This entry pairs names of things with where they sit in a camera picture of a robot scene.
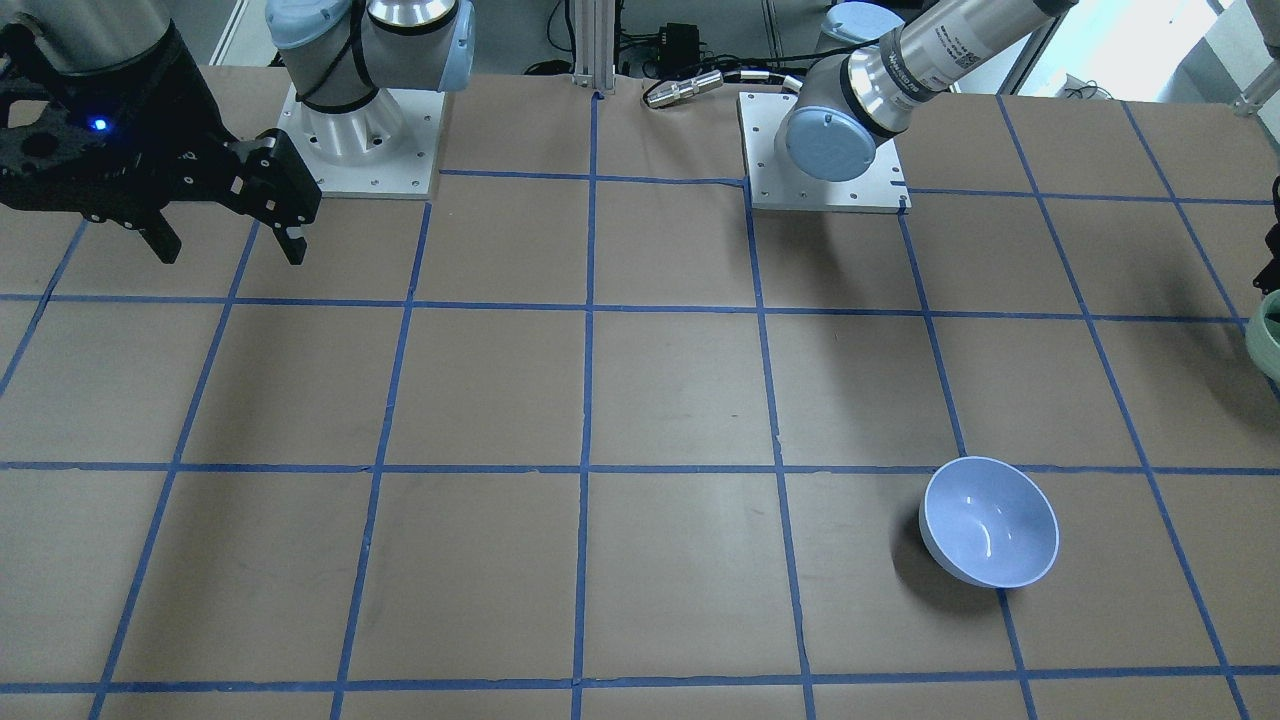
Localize aluminium frame post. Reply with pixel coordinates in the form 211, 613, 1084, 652
566, 1, 618, 97

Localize green bowl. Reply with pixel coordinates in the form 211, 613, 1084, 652
1245, 290, 1279, 384

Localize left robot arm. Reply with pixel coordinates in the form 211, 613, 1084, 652
750, 1, 1073, 211

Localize blue bowl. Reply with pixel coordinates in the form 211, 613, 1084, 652
918, 456, 1060, 589

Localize black power adapter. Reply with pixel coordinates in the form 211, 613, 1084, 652
657, 22, 701, 73

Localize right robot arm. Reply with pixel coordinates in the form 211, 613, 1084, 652
3, 1, 474, 265

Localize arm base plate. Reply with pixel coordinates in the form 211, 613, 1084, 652
278, 87, 451, 200
739, 92, 913, 214

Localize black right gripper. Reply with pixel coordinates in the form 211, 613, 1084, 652
3, 23, 321, 266

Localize silver cable connector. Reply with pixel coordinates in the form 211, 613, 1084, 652
643, 70, 724, 110

